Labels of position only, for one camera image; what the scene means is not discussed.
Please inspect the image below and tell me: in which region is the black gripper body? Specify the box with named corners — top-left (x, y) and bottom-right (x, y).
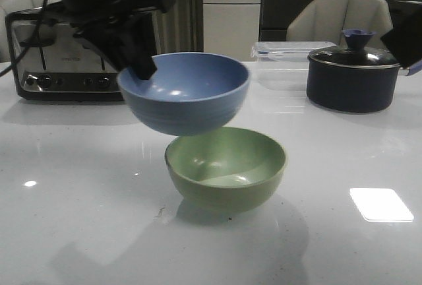
top-left (39, 0), bottom-right (175, 39)

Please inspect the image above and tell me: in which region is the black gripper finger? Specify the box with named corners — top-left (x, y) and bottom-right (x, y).
top-left (73, 17), bottom-right (157, 80)
top-left (380, 0), bottom-right (421, 68)

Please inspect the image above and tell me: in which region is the blue bowl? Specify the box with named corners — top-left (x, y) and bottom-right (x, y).
top-left (117, 52), bottom-right (250, 136)

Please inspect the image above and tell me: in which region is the green bowl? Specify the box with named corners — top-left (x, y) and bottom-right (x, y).
top-left (165, 127), bottom-right (287, 212)

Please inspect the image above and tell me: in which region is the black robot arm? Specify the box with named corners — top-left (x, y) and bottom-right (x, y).
top-left (44, 0), bottom-right (175, 80)

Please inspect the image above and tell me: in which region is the glass pot lid blue knob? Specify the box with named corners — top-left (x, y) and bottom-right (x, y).
top-left (308, 29), bottom-right (400, 69)

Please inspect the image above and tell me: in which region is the black and chrome toaster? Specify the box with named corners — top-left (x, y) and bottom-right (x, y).
top-left (5, 7), bottom-right (123, 101)

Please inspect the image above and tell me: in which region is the beige chair right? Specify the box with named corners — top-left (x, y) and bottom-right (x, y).
top-left (286, 0), bottom-right (393, 49)

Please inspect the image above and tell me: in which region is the dark blue saucepan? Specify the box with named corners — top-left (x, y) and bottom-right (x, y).
top-left (306, 57), bottom-right (421, 113)

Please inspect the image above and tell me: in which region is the white refrigerator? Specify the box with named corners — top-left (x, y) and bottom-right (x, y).
top-left (202, 0), bottom-right (261, 61)

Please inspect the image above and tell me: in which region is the clear plastic food container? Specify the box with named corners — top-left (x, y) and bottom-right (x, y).
top-left (251, 42), bottom-right (334, 92)

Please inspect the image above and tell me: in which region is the black hanging cable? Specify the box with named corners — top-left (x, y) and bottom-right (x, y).
top-left (0, 0), bottom-right (53, 78)

